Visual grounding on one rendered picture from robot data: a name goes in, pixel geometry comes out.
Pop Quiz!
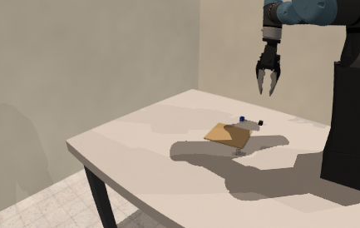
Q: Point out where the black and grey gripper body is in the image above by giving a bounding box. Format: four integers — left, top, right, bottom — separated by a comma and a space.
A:
259, 38, 281, 69

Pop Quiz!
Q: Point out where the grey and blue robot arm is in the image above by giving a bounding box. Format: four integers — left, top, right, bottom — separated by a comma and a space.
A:
261, 0, 360, 70

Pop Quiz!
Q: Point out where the brown flat mat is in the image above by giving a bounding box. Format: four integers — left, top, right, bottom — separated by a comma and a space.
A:
204, 123, 252, 149

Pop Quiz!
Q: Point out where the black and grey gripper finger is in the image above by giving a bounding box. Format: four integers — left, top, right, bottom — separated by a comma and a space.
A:
256, 61, 265, 94
269, 64, 281, 96

